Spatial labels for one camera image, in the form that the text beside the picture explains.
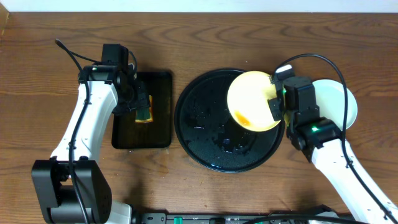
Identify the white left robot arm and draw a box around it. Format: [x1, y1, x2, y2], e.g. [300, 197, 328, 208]
[32, 63, 145, 223]

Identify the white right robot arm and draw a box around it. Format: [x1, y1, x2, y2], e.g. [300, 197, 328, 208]
[280, 90, 397, 223]

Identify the black round tray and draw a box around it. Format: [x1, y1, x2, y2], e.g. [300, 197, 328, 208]
[174, 68, 285, 173]

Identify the mint green plate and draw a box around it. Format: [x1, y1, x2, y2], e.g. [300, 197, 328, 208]
[313, 79, 358, 129]

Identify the yellow plate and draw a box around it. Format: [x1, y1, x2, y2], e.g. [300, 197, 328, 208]
[226, 71, 283, 132]

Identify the black rectangular tray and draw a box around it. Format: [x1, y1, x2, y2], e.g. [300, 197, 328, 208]
[111, 71, 172, 149]

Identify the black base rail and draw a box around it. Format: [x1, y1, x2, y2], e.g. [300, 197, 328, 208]
[133, 212, 364, 224]

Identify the green and yellow sponge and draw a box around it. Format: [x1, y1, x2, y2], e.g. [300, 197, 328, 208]
[135, 95, 153, 124]

